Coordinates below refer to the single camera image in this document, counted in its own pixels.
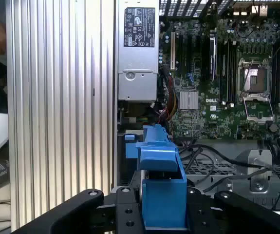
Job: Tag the blue plastic bay tab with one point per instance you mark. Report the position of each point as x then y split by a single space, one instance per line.
129 137

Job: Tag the white expansion slot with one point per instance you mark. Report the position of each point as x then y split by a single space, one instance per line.
172 51

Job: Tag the green Dell motherboard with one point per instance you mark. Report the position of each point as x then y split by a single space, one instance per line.
203 122

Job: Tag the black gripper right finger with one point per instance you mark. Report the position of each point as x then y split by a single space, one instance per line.
247 214

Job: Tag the black expansion slot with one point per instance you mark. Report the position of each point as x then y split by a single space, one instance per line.
212 56
181 53

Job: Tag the thin metal locking lever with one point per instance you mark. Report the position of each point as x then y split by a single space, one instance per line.
248 73

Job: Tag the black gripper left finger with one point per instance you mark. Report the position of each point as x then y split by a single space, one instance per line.
64 214

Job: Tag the hard disk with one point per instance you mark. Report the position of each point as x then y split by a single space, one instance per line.
164 204

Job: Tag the silver power supply unit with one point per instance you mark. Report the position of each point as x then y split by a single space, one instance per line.
137 58

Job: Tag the metal socket cover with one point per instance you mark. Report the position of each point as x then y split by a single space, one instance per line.
247 111

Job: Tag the CPU socket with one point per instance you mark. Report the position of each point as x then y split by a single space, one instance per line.
254 78

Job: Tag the silver metal disk bay bracket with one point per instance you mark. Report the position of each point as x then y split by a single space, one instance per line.
260 170

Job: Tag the silver finned chipset heatsink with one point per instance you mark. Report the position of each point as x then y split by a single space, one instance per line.
189 100

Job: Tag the round coin cell battery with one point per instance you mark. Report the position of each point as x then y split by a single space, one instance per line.
273 127

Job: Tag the open black PC case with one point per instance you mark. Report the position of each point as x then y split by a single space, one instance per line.
223 148

